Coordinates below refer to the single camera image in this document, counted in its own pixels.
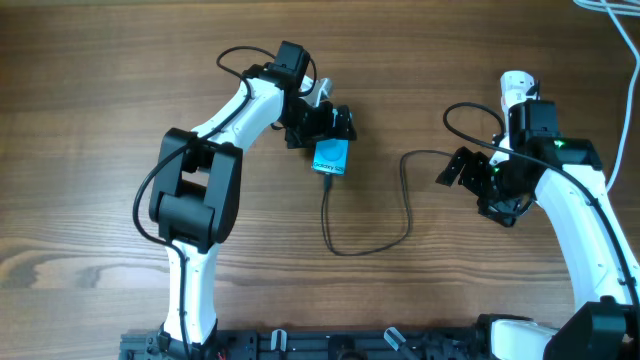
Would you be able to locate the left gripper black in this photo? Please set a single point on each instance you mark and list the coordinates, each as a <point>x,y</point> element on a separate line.
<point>322,129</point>

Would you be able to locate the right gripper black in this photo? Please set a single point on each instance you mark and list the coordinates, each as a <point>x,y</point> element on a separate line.
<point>504,211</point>

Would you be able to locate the teal Galaxy smartphone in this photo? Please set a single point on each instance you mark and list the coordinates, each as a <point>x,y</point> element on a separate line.
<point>330,157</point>

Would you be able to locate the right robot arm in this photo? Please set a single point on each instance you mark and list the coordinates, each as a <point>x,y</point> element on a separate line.
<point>564,177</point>

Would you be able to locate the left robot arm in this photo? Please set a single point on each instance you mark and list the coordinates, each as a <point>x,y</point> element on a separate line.
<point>195,186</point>

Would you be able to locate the white power strip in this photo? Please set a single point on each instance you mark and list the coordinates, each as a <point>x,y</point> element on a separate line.
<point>517,87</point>

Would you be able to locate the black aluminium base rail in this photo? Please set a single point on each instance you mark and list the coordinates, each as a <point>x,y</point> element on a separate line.
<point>392,343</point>

